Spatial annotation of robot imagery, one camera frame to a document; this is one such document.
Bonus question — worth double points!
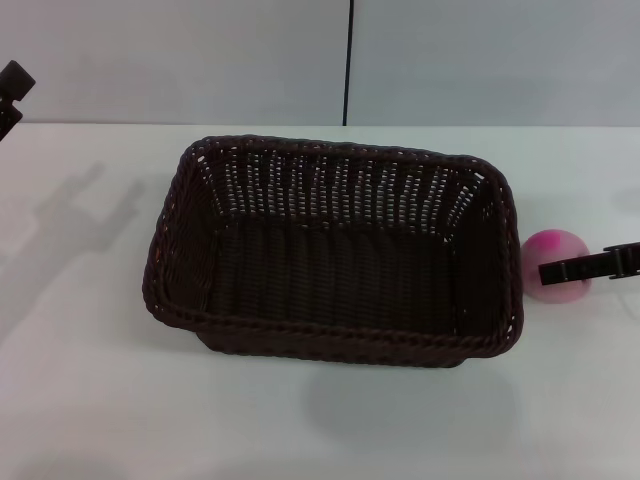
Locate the dark brown woven basket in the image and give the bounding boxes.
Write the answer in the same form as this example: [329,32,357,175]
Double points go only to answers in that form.
[141,133,526,370]

